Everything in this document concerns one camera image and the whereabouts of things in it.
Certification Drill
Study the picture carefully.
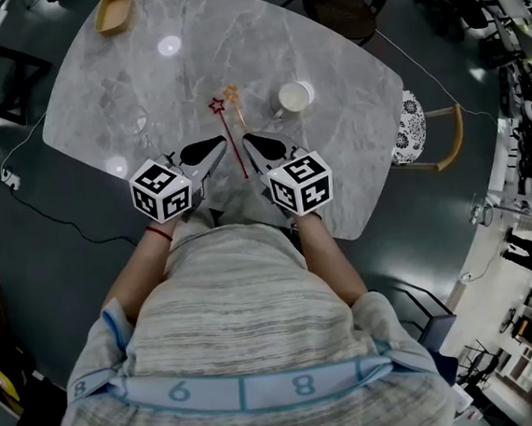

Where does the red string bracelet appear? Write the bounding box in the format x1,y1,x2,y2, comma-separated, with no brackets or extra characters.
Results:
144,223,175,245

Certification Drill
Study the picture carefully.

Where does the black office chair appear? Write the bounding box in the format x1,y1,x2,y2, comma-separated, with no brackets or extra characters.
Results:
413,0,499,48

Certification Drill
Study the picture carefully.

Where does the white power strip cable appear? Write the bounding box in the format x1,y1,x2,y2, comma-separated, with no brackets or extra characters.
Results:
0,111,54,181

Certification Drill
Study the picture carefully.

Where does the white cup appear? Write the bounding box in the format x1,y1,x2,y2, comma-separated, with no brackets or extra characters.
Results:
267,79,319,120

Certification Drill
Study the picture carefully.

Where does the person's striped grey shirt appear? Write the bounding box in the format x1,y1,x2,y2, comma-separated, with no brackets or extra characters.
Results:
37,186,458,426

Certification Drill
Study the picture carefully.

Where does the long white cable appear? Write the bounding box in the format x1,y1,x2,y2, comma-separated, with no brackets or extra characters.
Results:
268,0,499,138

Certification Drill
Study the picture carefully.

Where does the white power strip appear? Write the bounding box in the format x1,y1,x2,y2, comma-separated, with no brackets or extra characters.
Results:
1,167,23,192

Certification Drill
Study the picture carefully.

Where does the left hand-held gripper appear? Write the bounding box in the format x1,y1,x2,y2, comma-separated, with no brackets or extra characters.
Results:
126,134,237,227

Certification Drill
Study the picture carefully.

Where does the dark wooden chair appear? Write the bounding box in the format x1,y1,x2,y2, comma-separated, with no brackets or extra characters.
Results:
280,0,395,55

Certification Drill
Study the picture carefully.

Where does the light wooden chair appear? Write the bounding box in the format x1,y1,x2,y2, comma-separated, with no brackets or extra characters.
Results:
385,102,470,178

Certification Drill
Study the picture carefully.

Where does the red star stick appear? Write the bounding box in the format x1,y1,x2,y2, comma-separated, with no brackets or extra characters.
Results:
207,94,251,183

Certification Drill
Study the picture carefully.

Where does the orange star stick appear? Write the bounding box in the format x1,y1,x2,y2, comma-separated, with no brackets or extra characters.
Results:
221,83,250,133

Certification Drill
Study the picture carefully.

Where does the person's left forearm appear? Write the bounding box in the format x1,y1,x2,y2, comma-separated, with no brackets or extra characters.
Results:
93,221,184,328

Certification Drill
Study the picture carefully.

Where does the person's right forearm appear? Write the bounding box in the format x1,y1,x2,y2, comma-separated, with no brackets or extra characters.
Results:
292,206,371,313

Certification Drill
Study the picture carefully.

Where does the black cable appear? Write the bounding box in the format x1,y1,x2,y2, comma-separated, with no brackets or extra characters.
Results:
8,175,138,257

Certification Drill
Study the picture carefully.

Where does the black metal bench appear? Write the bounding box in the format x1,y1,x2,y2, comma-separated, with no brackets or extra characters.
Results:
0,37,60,131

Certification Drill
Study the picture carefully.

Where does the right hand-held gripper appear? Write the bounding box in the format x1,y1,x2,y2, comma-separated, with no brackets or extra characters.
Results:
241,124,336,221

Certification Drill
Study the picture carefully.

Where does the black and white floral cushion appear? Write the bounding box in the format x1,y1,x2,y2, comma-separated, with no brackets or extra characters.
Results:
385,88,431,166

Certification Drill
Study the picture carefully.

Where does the dark blue chair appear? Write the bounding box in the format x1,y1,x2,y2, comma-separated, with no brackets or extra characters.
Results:
369,280,462,372

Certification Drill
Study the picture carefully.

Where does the yellow oval tray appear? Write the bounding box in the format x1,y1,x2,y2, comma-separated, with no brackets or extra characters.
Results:
91,0,137,38

